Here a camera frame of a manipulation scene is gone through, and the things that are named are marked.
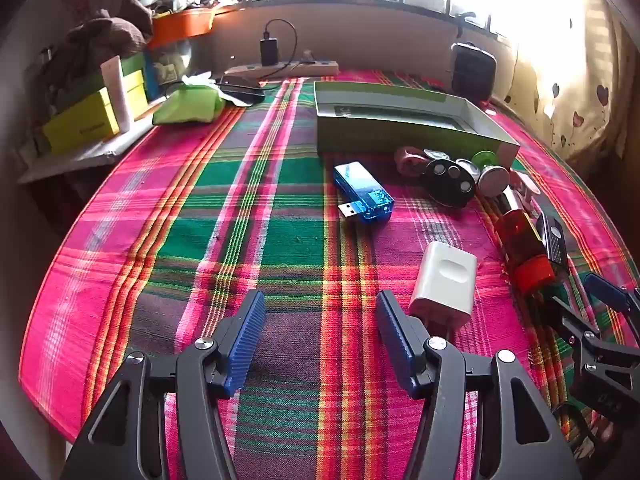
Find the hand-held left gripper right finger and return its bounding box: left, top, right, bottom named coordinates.
left=375, top=290, right=583, bottom=480

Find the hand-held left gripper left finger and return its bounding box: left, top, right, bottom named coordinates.
left=60, top=289, right=267, bottom=480

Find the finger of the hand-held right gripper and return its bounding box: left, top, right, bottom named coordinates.
left=550, top=297, right=601, bottom=356
left=582, top=272, right=640, bottom=348

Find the black device with grille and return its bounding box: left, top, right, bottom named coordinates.
left=535, top=212, right=570, bottom=278

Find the white wall charger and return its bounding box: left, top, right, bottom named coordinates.
left=409, top=241, right=478, bottom=341

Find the red capped bottle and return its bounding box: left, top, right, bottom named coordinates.
left=494, top=209, right=557, bottom=293

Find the blue clear usb tester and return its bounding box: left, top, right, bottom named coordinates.
left=333, top=161, right=396, bottom=226

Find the green white spool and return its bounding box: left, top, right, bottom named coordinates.
left=470, top=150, right=512, bottom=197

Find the black round key fob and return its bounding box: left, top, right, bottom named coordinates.
left=420, top=157, right=476, bottom=208

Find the green cardboard box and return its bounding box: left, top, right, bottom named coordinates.
left=314, top=80, right=521, bottom=166

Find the plaid pink green blanket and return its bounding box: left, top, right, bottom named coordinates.
left=19, top=67, right=640, bottom=480

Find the cream heart print curtain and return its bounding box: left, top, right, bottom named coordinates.
left=505, top=0, right=636, bottom=171

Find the white side table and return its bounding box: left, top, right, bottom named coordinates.
left=17, top=115, right=156, bottom=183

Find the green tissue pack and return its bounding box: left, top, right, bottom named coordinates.
left=152, top=74, right=226, bottom=125

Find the black smartphone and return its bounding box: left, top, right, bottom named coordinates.
left=220, top=76, right=266, bottom=107

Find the small black heater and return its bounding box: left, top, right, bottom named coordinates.
left=450, top=41, right=497, bottom=103

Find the yellow box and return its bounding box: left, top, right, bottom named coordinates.
left=42, top=87, right=121, bottom=156

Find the white power strip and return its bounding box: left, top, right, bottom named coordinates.
left=225, top=60, right=340, bottom=80

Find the white tube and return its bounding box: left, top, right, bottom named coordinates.
left=101, top=56, right=135, bottom=133

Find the blue carton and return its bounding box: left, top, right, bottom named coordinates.
left=145, top=50, right=162, bottom=101

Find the orange tray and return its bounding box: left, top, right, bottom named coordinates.
left=150, top=6, right=241, bottom=50

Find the brown cloth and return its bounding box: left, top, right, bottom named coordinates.
left=42, top=0, right=153, bottom=106

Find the black charger cable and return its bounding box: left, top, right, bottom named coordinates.
left=264, top=19, right=299, bottom=68

